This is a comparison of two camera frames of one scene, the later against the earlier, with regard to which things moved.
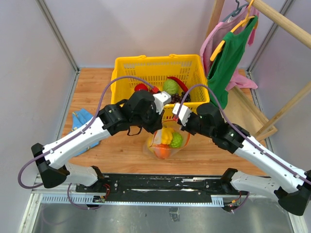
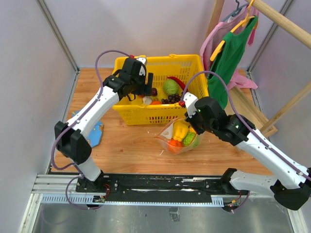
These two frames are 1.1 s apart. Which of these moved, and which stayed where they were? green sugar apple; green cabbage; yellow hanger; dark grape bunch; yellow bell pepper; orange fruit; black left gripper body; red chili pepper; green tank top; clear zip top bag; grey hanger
Moved: clear zip top bag; yellow bell pepper; orange fruit; green sugar apple; black left gripper body
Stayed: red chili pepper; grey hanger; green cabbage; green tank top; yellow hanger; dark grape bunch
